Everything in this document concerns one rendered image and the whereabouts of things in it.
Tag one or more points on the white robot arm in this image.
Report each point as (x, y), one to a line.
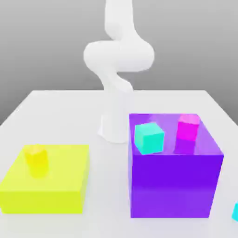
(119, 55)

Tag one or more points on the small turquoise cube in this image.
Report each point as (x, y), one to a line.
(149, 139)

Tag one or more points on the small magenta cube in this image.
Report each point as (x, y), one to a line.
(186, 130)

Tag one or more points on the small yellow cube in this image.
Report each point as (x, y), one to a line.
(37, 161)

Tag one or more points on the small cyan cube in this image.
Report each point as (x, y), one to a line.
(235, 212)

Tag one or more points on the large purple box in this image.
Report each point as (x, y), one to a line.
(173, 182)

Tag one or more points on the large yellow box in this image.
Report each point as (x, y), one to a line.
(55, 186)

